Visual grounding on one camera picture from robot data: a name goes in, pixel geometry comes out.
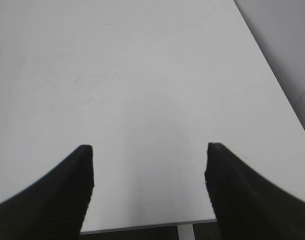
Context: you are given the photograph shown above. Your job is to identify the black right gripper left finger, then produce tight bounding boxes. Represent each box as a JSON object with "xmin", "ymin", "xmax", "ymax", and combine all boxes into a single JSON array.
[{"xmin": 0, "ymin": 145, "xmax": 95, "ymax": 240}]

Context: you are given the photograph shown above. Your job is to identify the white table leg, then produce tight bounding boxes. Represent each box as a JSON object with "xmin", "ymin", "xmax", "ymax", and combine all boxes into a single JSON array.
[{"xmin": 177, "ymin": 224, "xmax": 195, "ymax": 240}]

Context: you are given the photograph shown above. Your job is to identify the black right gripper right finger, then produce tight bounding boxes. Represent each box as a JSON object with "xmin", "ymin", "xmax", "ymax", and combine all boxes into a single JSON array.
[{"xmin": 204, "ymin": 142, "xmax": 305, "ymax": 240}]

